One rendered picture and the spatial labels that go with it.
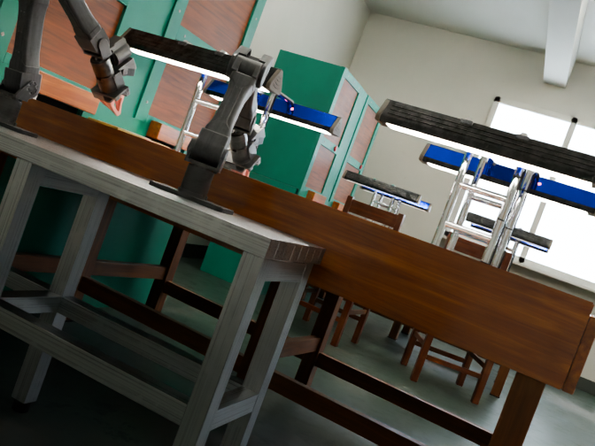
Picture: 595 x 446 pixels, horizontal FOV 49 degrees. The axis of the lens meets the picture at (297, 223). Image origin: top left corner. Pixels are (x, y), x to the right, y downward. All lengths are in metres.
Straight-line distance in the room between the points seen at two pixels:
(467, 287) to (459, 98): 5.76
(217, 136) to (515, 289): 0.73
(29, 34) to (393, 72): 5.80
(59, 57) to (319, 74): 2.80
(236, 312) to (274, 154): 3.73
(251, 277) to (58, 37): 1.44
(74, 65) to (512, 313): 1.73
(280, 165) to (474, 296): 3.56
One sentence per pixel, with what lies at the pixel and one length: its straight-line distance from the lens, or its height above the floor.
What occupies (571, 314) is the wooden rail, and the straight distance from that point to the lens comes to 1.42.
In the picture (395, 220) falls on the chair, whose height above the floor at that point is 0.85.
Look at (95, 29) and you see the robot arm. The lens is 1.97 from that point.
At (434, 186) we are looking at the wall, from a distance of 6.96.
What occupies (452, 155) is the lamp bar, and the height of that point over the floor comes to 1.09.
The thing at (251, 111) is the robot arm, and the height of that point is 0.94.
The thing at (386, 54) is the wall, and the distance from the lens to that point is 7.41.
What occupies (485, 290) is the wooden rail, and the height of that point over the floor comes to 0.71.
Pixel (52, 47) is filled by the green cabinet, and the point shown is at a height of 0.95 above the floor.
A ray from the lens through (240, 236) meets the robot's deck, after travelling 1.22.
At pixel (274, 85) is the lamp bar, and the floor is 1.06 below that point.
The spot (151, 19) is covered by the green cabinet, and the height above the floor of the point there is 1.22.
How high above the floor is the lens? 0.75
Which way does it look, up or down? 2 degrees down
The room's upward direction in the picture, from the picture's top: 20 degrees clockwise
